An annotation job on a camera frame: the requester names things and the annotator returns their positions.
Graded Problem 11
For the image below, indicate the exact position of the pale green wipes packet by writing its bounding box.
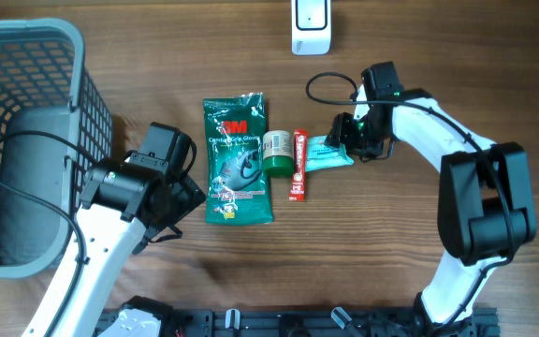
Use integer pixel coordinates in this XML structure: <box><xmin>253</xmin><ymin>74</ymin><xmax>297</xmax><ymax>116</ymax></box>
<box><xmin>305</xmin><ymin>136</ymin><xmax>354</xmax><ymax>172</ymax></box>

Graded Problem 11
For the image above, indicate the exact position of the red coffee stick sachet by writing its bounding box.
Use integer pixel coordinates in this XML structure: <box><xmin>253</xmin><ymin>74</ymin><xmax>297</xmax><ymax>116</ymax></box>
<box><xmin>289</xmin><ymin>128</ymin><xmax>309</xmax><ymax>201</ymax></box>

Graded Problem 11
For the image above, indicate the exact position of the green lid white jar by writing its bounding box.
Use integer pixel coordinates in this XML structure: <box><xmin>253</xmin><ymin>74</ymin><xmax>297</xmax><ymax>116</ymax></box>
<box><xmin>262</xmin><ymin>130</ymin><xmax>295</xmax><ymax>177</ymax></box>

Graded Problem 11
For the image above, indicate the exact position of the green 3M gloves packet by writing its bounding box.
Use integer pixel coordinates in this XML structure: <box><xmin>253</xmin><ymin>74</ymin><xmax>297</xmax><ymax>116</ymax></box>
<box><xmin>203</xmin><ymin>93</ymin><xmax>273</xmax><ymax>226</ymax></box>

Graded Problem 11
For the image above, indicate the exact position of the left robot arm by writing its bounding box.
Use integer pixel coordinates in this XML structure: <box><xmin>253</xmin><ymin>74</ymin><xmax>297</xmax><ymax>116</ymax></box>
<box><xmin>24</xmin><ymin>123</ymin><xmax>205</xmax><ymax>336</ymax></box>

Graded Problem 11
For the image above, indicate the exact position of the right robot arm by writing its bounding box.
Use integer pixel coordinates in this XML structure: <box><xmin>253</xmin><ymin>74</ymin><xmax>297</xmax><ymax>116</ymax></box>
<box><xmin>326</xmin><ymin>62</ymin><xmax>537</xmax><ymax>336</ymax></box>

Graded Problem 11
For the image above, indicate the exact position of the white barcode scanner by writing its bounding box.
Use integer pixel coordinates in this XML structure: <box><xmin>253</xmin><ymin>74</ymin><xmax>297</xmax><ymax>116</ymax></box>
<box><xmin>291</xmin><ymin>0</ymin><xmax>332</xmax><ymax>56</ymax></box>

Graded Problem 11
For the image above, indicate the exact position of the grey plastic mesh basket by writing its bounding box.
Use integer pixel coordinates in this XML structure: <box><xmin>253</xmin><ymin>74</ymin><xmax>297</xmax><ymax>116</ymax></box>
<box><xmin>0</xmin><ymin>18</ymin><xmax>113</xmax><ymax>279</ymax></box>

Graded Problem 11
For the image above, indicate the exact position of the right camera cable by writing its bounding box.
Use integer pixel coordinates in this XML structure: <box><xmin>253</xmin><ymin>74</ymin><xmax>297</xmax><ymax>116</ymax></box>
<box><xmin>305</xmin><ymin>71</ymin><xmax>518</xmax><ymax>329</ymax></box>

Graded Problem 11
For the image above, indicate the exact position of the camera cable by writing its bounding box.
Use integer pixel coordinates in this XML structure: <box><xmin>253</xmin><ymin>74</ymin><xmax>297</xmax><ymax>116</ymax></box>
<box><xmin>305</xmin><ymin>71</ymin><xmax>518</xmax><ymax>329</ymax></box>
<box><xmin>0</xmin><ymin>129</ymin><xmax>97</xmax><ymax>337</ymax></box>

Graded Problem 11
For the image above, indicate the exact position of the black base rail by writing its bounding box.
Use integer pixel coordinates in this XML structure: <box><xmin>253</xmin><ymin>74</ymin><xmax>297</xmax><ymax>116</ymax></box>
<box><xmin>93</xmin><ymin>296</ymin><xmax>501</xmax><ymax>337</ymax></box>

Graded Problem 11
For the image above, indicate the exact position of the left camera cable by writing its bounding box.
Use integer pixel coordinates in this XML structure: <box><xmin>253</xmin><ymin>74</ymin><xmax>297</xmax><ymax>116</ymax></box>
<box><xmin>0</xmin><ymin>129</ymin><xmax>97</xmax><ymax>337</ymax></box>

